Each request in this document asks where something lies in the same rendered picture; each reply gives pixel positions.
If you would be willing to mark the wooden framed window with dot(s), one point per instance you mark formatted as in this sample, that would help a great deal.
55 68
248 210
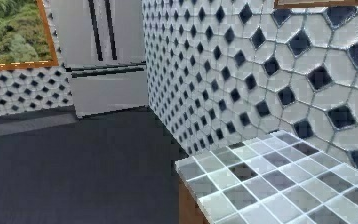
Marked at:
320 3
15 33

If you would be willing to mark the grey fridge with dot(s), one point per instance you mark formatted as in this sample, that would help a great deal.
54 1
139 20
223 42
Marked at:
107 90

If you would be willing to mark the tiled top wooden counter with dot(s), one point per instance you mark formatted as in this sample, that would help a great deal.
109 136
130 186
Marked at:
273 186

